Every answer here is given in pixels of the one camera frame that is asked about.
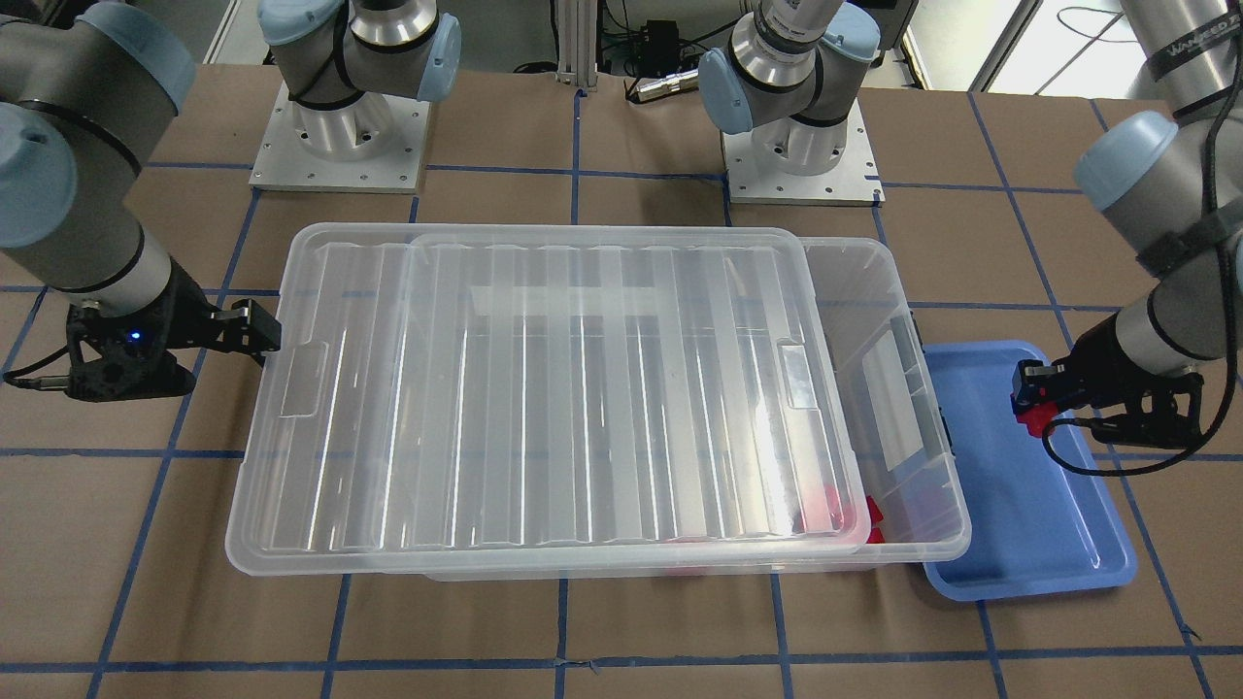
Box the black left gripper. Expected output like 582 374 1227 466
1012 313 1204 449

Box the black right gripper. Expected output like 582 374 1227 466
65 262 283 403

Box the red block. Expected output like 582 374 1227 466
800 483 845 537
865 495 888 545
1014 402 1059 439

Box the clear plastic box lid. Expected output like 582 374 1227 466
225 221 873 581

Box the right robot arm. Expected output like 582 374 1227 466
1 1 462 403

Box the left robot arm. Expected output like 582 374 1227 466
697 1 1241 451

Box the blue plastic tray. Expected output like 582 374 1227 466
924 340 1137 602

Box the clear plastic storage box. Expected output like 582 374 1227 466
378 228 971 580

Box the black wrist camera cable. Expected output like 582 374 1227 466
1040 116 1241 478

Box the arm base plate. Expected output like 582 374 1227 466
249 86 434 195
721 101 888 206

